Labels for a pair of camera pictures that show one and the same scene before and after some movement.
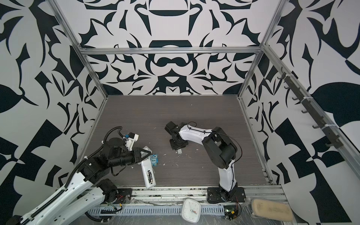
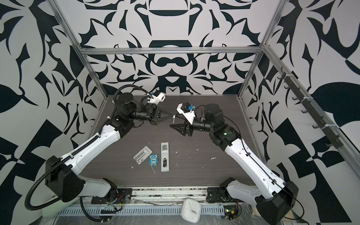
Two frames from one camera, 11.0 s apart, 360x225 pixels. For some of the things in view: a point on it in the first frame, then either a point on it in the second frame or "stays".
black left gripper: x=136 y=154 → x=150 y=114
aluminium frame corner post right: x=278 y=13 stays
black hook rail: x=335 y=141 stays
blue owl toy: x=154 y=159 stays
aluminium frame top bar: x=168 y=49 stays
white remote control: x=148 y=171 → x=164 y=157
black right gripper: x=174 y=147 → x=185 y=128
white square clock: x=191 y=210 stays
